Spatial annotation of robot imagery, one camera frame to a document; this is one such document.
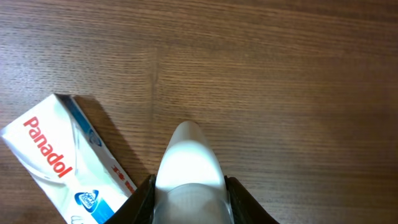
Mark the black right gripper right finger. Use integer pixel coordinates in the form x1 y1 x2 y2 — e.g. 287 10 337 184
224 176 279 224

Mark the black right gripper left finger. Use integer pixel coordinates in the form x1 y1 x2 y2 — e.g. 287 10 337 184
105 174 156 224

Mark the white Panadol box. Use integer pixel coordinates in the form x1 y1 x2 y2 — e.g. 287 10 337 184
1 94 137 223

